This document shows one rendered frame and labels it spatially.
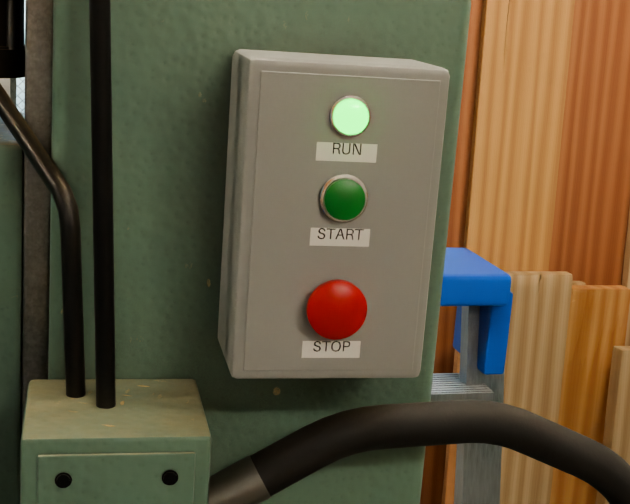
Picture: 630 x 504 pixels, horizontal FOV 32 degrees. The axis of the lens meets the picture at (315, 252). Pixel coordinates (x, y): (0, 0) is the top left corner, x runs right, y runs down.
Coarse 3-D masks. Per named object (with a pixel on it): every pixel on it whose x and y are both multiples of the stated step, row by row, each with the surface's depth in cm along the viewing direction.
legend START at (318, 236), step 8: (312, 232) 53; (320, 232) 53; (328, 232) 53; (336, 232) 53; (344, 232) 53; (352, 232) 53; (360, 232) 53; (368, 232) 54; (312, 240) 53; (320, 240) 53; (328, 240) 53; (336, 240) 53; (344, 240) 53; (352, 240) 53; (360, 240) 54; (368, 240) 54
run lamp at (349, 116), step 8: (344, 96) 51; (352, 96) 51; (336, 104) 51; (344, 104) 51; (352, 104) 51; (360, 104) 51; (336, 112) 51; (344, 112) 51; (352, 112) 51; (360, 112) 51; (368, 112) 52; (336, 120) 51; (344, 120) 51; (352, 120) 51; (360, 120) 51; (368, 120) 52; (336, 128) 52; (344, 128) 51; (352, 128) 51; (360, 128) 52; (344, 136) 52; (352, 136) 52
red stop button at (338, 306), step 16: (320, 288) 53; (336, 288) 53; (352, 288) 53; (320, 304) 53; (336, 304) 53; (352, 304) 53; (320, 320) 53; (336, 320) 53; (352, 320) 53; (336, 336) 54
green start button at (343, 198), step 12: (336, 180) 52; (348, 180) 52; (324, 192) 52; (336, 192) 52; (348, 192) 52; (360, 192) 52; (324, 204) 52; (336, 204) 52; (348, 204) 52; (360, 204) 52; (336, 216) 52; (348, 216) 53
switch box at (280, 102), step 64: (256, 64) 51; (320, 64) 51; (384, 64) 52; (256, 128) 51; (320, 128) 52; (384, 128) 52; (256, 192) 52; (384, 192) 53; (256, 256) 53; (320, 256) 53; (384, 256) 54; (256, 320) 54; (384, 320) 55
